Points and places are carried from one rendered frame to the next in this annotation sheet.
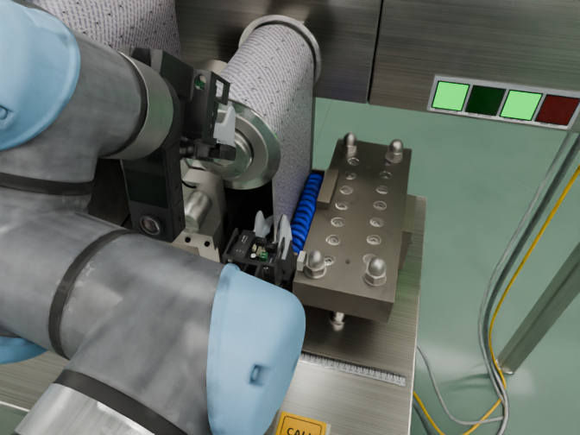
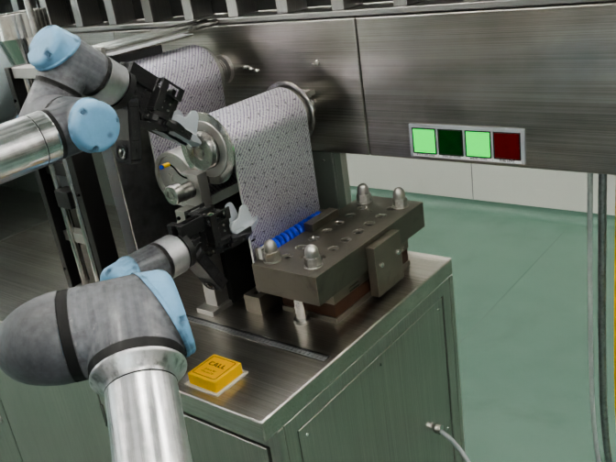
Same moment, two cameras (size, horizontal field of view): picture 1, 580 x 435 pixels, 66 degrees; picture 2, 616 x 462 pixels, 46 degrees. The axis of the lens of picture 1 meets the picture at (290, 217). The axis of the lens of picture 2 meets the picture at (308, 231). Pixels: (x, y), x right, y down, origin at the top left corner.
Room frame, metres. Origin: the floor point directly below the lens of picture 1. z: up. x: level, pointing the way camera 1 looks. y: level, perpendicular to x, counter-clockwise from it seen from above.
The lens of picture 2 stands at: (-0.70, -0.69, 1.61)
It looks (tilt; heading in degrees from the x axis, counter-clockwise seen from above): 22 degrees down; 26
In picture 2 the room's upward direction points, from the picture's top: 9 degrees counter-clockwise
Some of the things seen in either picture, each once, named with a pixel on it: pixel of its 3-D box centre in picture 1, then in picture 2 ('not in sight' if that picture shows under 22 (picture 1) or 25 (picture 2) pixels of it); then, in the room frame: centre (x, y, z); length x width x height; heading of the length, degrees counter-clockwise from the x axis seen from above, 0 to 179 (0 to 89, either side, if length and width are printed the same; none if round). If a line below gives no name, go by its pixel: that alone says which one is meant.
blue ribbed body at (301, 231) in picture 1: (305, 211); (294, 234); (0.58, -0.03, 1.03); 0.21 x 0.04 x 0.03; 165
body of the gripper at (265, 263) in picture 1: (249, 281); (200, 236); (0.36, 0.05, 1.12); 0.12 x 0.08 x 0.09; 165
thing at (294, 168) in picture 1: (293, 173); (281, 194); (0.59, -0.01, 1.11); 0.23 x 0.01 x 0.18; 165
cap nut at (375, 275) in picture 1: (376, 268); (312, 255); (0.43, -0.14, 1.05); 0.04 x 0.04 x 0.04
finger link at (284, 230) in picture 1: (282, 230); (245, 217); (0.45, 0.01, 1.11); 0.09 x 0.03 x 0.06; 164
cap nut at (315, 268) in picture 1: (315, 261); (270, 249); (0.44, -0.04, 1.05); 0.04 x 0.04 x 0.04
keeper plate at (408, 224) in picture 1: (405, 232); (386, 262); (0.59, -0.23, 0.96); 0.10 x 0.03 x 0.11; 165
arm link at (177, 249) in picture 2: not in sight; (169, 256); (0.28, 0.08, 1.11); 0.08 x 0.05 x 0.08; 75
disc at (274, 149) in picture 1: (227, 146); (206, 148); (0.48, 0.08, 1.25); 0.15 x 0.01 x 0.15; 75
